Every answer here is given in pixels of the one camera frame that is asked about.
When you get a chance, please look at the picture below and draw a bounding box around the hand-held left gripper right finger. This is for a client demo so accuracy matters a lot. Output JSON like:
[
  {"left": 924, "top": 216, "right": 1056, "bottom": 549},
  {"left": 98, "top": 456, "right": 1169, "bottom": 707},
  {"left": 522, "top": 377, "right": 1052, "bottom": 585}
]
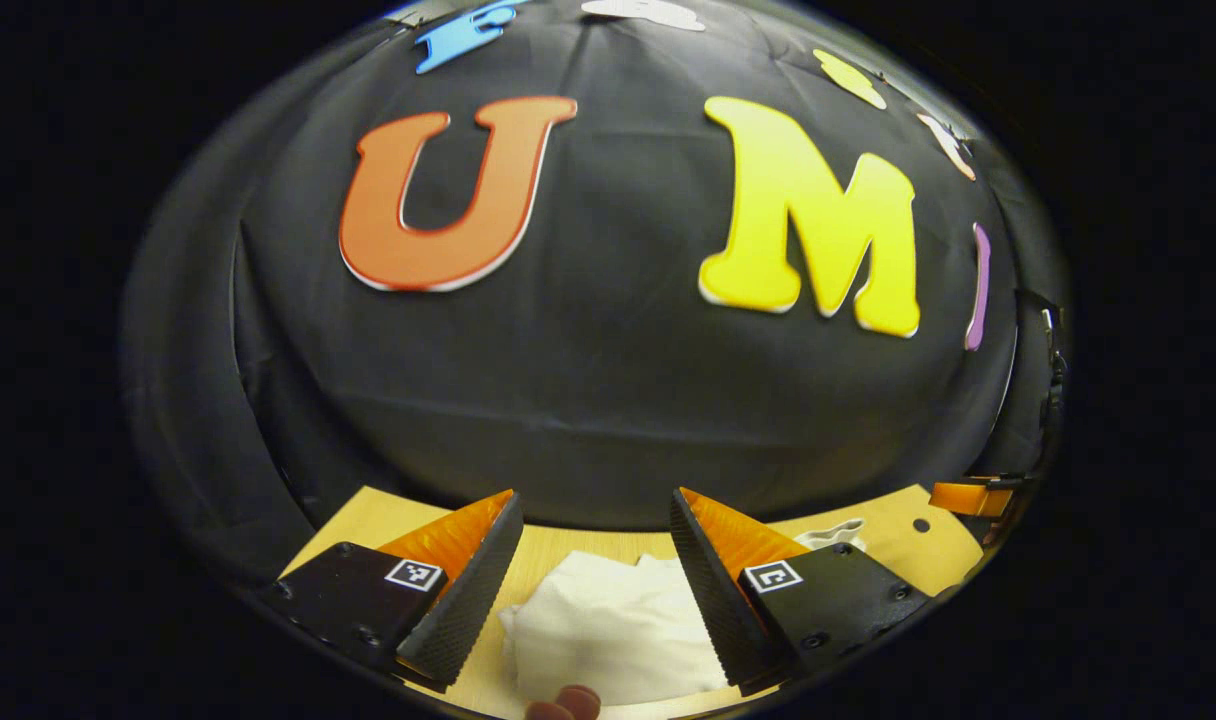
[{"left": 668, "top": 487, "right": 934, "bottom": 698}]

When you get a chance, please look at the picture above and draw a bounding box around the cream sweatshirt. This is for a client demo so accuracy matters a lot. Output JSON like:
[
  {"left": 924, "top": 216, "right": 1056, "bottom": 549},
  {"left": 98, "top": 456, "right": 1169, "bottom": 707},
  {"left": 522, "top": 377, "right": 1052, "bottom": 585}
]
[{"left": 498, "top": 517, "right": 867, "bottom": 706}]

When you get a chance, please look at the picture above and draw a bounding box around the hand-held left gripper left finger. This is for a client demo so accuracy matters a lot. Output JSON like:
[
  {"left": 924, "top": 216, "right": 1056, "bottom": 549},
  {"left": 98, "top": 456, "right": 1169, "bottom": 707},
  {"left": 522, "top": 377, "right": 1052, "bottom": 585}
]
[{"left": 258, "top": 489, "right": 525, "bottom": 691}]

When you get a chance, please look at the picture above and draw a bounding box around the black backdrop cloth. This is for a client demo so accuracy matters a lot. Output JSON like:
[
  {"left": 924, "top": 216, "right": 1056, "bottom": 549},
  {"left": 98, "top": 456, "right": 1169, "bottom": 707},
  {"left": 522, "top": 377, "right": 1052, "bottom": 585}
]
[{"left": 118, "top": 0, "right": 1069, "bottom": 591}]

